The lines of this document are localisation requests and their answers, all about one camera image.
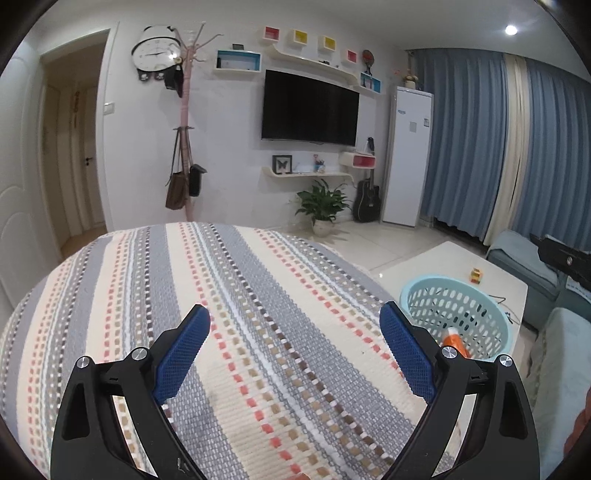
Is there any striped woven blanket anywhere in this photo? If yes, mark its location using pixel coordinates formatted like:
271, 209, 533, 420
0, 222, 467, 480

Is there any long curved white shelf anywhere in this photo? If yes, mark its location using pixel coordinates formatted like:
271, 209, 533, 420
272, 42, 384, 93

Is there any green potted plant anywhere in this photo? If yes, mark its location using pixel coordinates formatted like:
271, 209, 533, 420
295, 179, 352, 237

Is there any white panel door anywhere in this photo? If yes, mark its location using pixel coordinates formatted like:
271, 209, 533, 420
0, 55, 63, 319

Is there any blue grey sofa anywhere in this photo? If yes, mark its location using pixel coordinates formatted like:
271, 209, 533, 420
487, 230, 571, 303

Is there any black cap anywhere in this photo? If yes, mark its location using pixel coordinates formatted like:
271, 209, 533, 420
164, 65, 184, 99

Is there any thin cable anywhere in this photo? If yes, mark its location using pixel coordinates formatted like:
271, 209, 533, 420
487, 293, 518, 326

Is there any round wall clock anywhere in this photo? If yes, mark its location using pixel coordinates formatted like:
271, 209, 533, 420
131, 25, 182, 83

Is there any white coffee table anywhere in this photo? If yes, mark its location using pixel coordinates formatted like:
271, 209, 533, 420
376, 240, 529, 370

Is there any light blue plastic basket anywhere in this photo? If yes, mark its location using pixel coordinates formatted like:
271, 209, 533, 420
398, 276, 515, 365

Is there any black hanging bag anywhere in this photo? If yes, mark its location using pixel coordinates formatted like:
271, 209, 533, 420
187, 164, 208, 198

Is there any wide blue box shelf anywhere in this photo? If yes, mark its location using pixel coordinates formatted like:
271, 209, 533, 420
213, 49, 262, 75

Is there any orange cylindrical snack can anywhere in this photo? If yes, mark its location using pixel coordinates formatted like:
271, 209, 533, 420
441, 327, 472, 361

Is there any blue curtain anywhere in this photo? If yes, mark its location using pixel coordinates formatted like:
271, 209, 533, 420
418, 48, 518, 245
510, 58, 591, 259

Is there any beige curtain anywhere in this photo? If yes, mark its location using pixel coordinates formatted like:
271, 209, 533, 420
482, 53, 532, 245

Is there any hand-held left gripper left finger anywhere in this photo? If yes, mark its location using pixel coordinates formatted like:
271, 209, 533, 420
50, 303, 212, 480

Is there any red and white box shelf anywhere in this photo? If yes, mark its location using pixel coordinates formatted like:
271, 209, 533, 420
338, 151, 376, 169

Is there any flower vase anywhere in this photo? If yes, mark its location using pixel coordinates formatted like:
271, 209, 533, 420
394, 65, 419, 89

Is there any black wall television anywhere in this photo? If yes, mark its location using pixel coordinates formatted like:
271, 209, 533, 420
261, 69, 361, 147

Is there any brown hanging bag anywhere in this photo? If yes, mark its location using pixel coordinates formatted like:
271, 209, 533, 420
165, 127, 190, 210

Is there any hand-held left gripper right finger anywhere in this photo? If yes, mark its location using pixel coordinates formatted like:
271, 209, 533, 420
379, 301, 541, 480

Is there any light grey sofa seat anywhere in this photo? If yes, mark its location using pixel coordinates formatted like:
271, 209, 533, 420
526, 281, 591, 480

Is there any white refrigerator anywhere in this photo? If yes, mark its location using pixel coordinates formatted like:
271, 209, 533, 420
381, 86, 435, 228

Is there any black guitar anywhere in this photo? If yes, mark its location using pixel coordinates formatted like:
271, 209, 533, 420
353, 168, 382, 223

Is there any hallway door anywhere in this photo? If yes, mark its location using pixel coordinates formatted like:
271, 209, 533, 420
44, 85, 107, 236

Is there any pink coat rack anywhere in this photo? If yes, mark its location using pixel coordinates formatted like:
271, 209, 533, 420
173, 25, 225, 222

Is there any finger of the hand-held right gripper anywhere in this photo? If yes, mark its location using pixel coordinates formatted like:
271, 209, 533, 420
529, 233, 591, 280

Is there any orange cloth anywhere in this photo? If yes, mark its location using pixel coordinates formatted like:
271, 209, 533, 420
564, 406, 591, 467

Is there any short curved white shelf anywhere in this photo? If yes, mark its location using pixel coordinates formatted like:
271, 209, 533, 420
262, 166, 354, 182

